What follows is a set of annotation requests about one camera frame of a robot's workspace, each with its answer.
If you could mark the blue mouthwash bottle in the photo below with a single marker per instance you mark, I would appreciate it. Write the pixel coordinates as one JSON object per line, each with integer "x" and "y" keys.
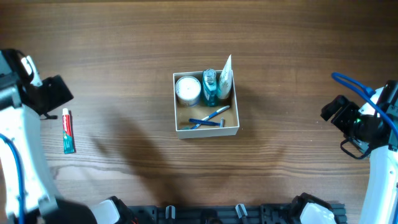
{"x": 209, "y": 87}

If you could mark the white cardboard box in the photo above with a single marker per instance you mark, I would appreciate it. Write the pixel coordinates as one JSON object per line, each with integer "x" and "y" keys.
{"x": 183, "y": 113}

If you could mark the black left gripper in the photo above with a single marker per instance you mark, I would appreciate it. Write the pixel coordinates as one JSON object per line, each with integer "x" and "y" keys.
{"x": 55, "y": 93}

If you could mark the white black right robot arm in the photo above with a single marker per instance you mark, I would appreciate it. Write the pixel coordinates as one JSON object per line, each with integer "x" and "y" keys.
{"x": 366, "y": 130}

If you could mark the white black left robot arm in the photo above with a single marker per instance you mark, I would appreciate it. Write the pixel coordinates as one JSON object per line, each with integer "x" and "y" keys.
{"x": 31, "y": 194}

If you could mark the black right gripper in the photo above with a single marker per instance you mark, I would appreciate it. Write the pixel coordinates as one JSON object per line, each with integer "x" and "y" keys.
{"x": 339, "y": 113}

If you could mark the red green toothpaste tube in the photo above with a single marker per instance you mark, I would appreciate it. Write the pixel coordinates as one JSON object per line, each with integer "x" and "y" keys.
{"x": 68, "y": 145}

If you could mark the white round jar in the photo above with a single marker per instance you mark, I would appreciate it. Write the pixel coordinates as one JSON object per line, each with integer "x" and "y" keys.
{"x": 188, "y": 90}

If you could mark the white leaf-print cream tube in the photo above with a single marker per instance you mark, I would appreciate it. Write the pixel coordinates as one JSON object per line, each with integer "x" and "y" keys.
{"x": 225, "y": 80}

